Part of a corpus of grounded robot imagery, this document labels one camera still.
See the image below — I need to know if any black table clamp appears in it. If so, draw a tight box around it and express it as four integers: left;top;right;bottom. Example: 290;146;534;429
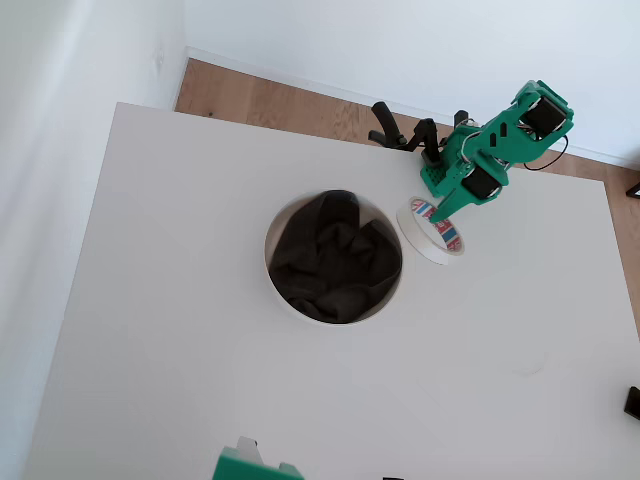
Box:
368;101;445;167

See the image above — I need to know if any white tesa tape roll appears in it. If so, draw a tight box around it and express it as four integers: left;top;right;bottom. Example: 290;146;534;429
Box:
395;195;466;266

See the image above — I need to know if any white baseboard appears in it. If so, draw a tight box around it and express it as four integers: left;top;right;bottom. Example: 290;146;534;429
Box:
172;45;640;169

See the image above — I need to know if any thin black cable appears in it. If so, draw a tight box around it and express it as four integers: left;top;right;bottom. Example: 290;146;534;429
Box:
523;130;571;172

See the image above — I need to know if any green printed stand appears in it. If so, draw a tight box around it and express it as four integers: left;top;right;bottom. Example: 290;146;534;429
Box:
212;435;306;480

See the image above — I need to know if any black cloth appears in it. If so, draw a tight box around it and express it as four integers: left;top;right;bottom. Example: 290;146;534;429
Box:
268;189;404;325

